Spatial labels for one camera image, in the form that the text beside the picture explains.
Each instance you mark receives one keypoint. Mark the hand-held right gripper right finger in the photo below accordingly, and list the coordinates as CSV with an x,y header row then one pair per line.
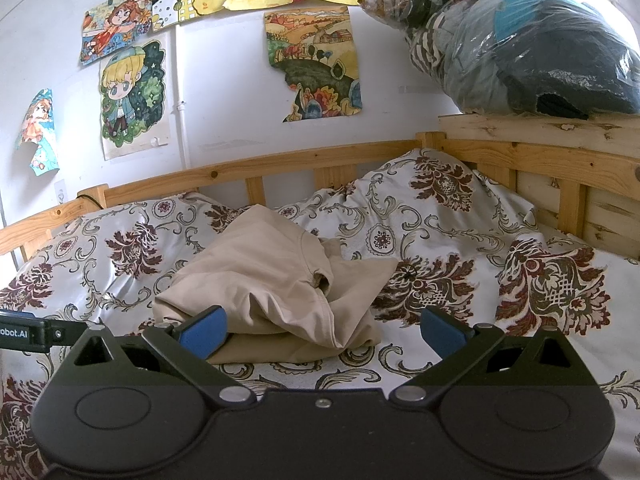
x,y
441,334

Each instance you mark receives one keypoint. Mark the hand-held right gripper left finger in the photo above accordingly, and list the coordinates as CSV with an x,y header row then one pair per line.
x,y
202,334

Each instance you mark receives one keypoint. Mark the beige zip jacket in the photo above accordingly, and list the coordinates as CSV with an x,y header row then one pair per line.
x,y
265,280

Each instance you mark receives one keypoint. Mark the clear plastic bag of clothes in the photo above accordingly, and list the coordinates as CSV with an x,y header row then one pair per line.
x,y
525,40

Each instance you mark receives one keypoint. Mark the floral patterned blanket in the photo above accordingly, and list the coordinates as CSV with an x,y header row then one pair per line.
x,y
475,240

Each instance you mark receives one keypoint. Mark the small torn cartoon girl poster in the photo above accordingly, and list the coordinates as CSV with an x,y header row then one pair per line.
x,y
37,127

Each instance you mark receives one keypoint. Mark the rough wooden plank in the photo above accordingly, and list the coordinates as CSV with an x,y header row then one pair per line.
x,y
540,127

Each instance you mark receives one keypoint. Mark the blond cartoon boy poster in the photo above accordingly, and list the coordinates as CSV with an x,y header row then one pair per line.
x,y
132,95

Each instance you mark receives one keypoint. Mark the landscape painting poster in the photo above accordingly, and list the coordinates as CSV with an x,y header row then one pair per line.
x,y
315,55

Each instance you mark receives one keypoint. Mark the red dress cartoon girl poster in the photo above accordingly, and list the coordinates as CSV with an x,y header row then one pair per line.
x,y
117,22

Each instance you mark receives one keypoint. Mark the white wall socket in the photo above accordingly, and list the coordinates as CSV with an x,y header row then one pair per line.
x,y
60,192

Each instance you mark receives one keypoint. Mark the wooden bed frame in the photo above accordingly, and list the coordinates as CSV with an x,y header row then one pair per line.
x,y
280,167

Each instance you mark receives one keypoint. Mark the white wall pipe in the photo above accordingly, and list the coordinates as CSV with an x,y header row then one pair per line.
x,y
181,95

